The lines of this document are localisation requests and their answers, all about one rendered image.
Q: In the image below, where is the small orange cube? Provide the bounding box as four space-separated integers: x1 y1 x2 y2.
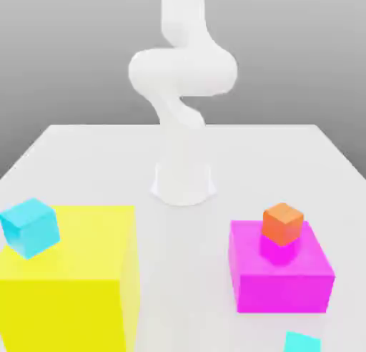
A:
261 202 305 248

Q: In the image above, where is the small cyan cube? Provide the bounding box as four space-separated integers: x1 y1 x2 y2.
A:
0 197 61 260
282 331 322 352

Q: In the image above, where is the large magenta box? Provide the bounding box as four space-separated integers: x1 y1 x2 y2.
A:
227 220 336 314

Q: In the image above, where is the large yellow box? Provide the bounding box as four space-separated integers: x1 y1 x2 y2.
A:
0 205 141 352

